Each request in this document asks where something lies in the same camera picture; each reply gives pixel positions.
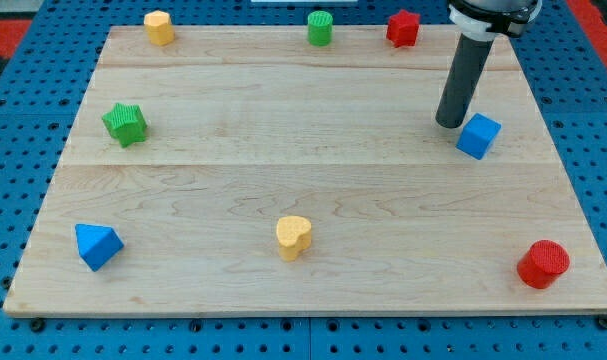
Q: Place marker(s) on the blue cube block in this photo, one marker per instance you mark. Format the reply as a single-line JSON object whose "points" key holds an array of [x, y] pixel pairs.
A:
{"points": [[478, 135]]}

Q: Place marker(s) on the blue triangle block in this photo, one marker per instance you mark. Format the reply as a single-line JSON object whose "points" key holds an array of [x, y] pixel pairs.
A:
{"points": [[97, 244]]}

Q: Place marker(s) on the green cylinder block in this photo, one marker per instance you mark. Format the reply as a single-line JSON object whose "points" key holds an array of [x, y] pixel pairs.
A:
{"points": [[319, 26]]}

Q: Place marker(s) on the green star block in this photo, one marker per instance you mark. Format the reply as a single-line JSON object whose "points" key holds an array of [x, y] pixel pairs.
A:
{"points": [[126, 124]]}

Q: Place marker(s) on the yellow hexagon block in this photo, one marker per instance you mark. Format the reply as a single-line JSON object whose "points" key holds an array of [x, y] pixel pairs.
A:
{"points": [[158, 26]]}

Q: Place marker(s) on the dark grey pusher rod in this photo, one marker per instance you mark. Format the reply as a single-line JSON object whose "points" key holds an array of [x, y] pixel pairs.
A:
{"points": [[466, 68]]}

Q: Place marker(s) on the red cylinder block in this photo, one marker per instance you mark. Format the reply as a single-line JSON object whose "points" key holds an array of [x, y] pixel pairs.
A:
{"points": [[543, 263]]}

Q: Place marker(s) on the yellow heart block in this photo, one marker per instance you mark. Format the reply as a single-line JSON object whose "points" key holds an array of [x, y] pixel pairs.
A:
{"points": [[294, 235]]}

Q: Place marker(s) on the wooden board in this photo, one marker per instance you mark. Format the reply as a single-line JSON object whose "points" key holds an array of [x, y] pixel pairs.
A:
{"points": [[248, 124]]}

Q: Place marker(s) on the red star block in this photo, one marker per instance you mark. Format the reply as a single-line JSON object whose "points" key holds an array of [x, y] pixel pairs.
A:
{"points": [[403, 28]]}

